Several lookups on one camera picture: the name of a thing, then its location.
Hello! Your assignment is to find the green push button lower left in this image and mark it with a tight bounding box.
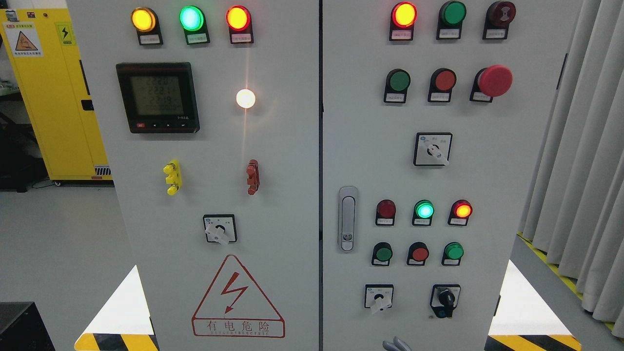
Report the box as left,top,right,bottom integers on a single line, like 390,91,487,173
371,242,393,266

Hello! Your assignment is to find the green push button upper row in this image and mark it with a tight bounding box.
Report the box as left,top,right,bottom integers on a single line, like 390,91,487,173
383,69,411,104

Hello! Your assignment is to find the red push button lower middle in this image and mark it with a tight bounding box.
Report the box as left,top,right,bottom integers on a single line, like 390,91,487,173
406,242,429,266

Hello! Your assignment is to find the green push button lower right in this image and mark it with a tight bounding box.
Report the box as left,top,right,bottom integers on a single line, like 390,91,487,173
441,242,465,266

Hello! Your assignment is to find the red push button upper row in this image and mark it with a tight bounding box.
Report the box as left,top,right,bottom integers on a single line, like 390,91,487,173
427,67,457,103

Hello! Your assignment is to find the red emergency stop mushroom button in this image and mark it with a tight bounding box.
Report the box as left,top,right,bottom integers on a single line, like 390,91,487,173
469,64,513,103

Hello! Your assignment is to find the red test terminal block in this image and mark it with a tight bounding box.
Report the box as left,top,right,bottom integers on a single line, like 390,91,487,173
246,158,259,195

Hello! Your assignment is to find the dark red unlit indicator lamp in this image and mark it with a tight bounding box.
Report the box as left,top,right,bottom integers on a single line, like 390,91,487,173
375,198,396,226

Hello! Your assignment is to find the white lit indicator lamp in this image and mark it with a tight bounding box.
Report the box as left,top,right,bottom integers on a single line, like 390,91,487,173
235,89,256,109

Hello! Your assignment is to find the green lit indicator lamp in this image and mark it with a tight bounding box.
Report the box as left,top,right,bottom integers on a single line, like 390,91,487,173
412,199,435,226

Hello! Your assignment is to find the left grey cabinet door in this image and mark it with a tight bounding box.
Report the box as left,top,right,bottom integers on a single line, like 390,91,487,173
67,0,319,351

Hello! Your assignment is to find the grey cabinet door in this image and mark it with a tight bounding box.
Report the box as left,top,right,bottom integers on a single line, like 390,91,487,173
67,0,319,351
322,0,582,351

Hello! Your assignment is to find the right grey cabinet door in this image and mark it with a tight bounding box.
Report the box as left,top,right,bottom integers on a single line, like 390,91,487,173
322,0,582,351

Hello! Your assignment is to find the yellow test terminal block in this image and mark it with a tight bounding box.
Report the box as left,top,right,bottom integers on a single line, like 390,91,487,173
163,158,183,196

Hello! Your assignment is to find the red electric hazard warning sticker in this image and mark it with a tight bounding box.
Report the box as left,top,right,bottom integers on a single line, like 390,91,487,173
191,254,286,338

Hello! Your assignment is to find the red lit lamp lower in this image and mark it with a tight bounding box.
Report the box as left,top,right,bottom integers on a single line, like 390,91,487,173
447,199,473,226

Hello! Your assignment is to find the red lit lamp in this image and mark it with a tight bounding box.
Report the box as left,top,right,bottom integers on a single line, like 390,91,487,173
389,1,418,41
447,199,473,226

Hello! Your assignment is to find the black digital power meter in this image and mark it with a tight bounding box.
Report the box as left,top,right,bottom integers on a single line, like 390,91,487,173
116,62,200,134

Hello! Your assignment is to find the red indicator lamp top left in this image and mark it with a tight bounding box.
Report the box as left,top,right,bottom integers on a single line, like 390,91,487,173
226,5,254,44

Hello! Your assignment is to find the red lit lamp top right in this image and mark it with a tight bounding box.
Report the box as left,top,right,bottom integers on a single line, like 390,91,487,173
389,1,418,41

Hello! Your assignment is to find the green indicator lamp top left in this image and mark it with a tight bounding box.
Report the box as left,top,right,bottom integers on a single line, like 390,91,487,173
179,6,211,45

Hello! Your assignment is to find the green unlit lamp top right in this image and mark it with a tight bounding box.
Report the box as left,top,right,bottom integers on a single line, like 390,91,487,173
436,0,467,40

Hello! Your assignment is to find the yellow indicator lamp top left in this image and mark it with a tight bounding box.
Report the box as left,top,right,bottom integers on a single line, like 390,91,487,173
131,7,163,46

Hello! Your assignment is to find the dark red buzzer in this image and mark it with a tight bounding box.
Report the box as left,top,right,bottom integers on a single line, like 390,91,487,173
482,1,516,40

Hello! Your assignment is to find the grey curtain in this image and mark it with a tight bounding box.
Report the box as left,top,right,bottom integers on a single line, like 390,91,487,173
519,0,624,338

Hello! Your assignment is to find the yellow safety storage cabinet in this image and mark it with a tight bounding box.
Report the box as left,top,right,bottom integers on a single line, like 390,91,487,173
1,8,112,182

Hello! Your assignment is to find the black box bottom left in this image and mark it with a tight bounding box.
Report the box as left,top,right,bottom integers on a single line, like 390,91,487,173
0,301,55,351

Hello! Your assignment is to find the silver cabinet door handle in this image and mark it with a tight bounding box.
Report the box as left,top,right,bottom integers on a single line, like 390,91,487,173
337,186,359,253

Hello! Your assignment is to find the left door rotary selector switch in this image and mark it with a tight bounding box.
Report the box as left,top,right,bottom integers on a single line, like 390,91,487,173
203,214,238,245

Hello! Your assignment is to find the upper right rotary selector switch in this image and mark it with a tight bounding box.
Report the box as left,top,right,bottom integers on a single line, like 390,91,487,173
413,133,453,167

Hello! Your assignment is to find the lower white rotary selector switch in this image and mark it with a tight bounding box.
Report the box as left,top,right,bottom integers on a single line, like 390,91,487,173
365,284,394,314

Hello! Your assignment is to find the black knob selector switch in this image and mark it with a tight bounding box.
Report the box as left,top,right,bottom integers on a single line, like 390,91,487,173
429,284,461,318

